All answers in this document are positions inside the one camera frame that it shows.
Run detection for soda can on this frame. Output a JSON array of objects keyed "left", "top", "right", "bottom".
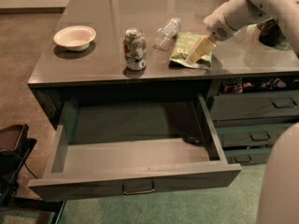
[{"left": 123, "top": 28, "right": 147, "bottom": 71}]

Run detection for metal drawer handle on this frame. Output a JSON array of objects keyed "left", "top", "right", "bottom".
[{"left": 122, "top": 179, "right": 155, "bottom": 195}]

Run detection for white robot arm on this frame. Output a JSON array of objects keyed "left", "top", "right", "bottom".
[{"left": 187, "top": 0, "right": 299, "bottom": 224}]

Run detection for right middle grey drawer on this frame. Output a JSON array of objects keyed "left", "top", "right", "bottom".
[{"left": 217, "top": 123, "right": 292, "bottom": 147}]

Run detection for green jalapeno chip bag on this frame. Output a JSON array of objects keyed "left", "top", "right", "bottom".
[{"left": 169, "top": 32, "right": 212, "bottom": 70}]

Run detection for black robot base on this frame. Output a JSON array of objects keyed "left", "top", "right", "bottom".
[{"left": 0, "top": 124, "right": 36, "bottom": 204}]

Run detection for grey counter cabinet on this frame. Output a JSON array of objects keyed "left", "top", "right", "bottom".
[{"left": 27, "top": 0, "right": 299, "bottom": 129}]

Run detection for white paper bowl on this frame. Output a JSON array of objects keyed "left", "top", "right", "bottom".
[{"left": 53, "top": 25, "right": 96, "bottom": 51}]

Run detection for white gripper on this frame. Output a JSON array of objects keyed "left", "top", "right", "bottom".
[{"left": 186, "top": 6, "right": 238, "bottom": 63}]

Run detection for clear plastic water bottle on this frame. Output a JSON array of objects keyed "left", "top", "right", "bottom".
[{"left": 154, "top": 17, "right": 180, "bottom": 50}]

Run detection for black cup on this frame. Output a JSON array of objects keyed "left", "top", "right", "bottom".
[{"left": 257, "top": 20, "right": 285, "bottom": 47}]

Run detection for right bottom grey drawer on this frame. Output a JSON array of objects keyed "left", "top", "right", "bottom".
[{"left": 224, "top": 147, "right": 271, "bottom": 165}]

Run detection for right upper grey drawer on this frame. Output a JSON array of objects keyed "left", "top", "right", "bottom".
[{"left": 210, "top": 91, "right": 299, "bottom": 121}]

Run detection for snack bags in shelf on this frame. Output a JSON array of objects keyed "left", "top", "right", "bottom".
[{"left": 221, "top": 76, "right": 299, "bottom": 93}]

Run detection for open grey top drawer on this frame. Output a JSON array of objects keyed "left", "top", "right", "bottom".
[{"left": 29, "top": 95, "right": 241, "bottom": 202}]

